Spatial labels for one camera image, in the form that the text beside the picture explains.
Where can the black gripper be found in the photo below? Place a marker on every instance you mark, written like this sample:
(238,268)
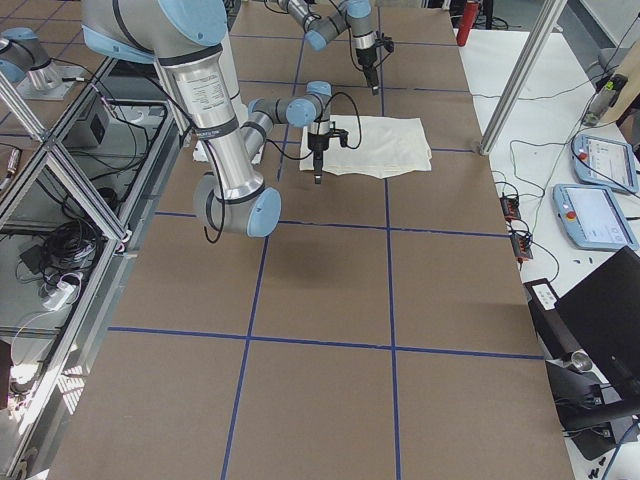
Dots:
(365,56)
(317,144)

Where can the cream long-sleeve cat shirt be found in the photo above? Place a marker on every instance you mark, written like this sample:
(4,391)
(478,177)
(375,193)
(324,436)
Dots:
(380,147)

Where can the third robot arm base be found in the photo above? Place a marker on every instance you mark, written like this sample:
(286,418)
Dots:
(26,64)

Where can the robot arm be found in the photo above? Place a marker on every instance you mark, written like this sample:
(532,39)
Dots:
(184,39)
(351,17)

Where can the red cylinder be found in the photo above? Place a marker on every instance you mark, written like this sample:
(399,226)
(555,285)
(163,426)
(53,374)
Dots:
(466,22)

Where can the orange black connector box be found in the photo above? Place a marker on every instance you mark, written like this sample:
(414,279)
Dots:
(510,208)

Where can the far blue teach pendant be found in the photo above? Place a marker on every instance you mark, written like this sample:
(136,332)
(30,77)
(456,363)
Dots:
(601,161)

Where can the blue teach pendant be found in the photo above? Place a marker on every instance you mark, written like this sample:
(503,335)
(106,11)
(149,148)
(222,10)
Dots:
(592,218)
(601,161)

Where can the near blue teach pendant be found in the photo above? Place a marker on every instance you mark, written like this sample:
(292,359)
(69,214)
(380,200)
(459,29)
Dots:
(592,218)

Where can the white power strip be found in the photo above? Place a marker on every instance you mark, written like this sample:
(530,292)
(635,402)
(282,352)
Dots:
(60,296)

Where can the black monitor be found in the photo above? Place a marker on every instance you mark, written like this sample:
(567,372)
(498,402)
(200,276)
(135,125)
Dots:
(602,313)

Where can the aluminium frame post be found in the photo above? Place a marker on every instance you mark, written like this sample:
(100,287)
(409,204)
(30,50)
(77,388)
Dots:
(535,43)

